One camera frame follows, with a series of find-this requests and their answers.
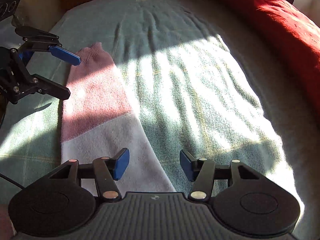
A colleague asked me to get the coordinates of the green plaid bed blanket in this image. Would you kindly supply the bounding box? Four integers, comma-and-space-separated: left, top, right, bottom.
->
0, 0, 320, 240

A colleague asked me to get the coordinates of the pink and white sweater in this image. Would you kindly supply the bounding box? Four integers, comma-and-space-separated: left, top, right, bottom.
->
0, 42, 177, 240

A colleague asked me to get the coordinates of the red duvet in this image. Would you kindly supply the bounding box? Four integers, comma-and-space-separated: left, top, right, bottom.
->
220, 0, 319, 115

